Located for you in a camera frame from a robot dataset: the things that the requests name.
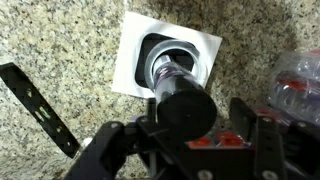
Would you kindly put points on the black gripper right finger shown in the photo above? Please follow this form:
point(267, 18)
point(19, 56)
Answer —
point(243, 118)

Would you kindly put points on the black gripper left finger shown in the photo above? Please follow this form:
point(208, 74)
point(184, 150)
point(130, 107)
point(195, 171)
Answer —
point(151, 109)

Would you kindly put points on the Fiji water bottle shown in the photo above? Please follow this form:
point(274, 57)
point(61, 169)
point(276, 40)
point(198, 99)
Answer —
point(295, 85)
point(228, 139)
point(203, 142)

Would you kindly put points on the clear seal tape roll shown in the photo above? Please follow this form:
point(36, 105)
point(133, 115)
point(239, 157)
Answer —
point(150, 63)

